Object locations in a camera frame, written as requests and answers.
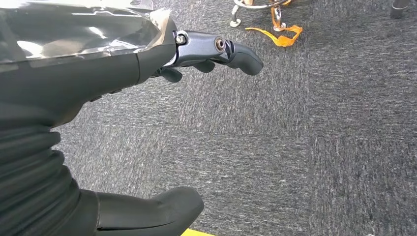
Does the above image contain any chrome ring stool base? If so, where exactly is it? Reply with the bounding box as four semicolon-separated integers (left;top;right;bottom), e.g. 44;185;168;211
229;0;289;32

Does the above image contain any orange ribbon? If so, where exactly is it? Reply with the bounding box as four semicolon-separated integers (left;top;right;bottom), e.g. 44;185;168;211
245;0;303;48

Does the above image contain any black furniture foot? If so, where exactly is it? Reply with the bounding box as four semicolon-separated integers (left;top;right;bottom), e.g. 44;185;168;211
389;0;412;20

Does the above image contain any yellow floor tape corner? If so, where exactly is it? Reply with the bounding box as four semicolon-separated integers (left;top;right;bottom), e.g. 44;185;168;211
180;228;216;236

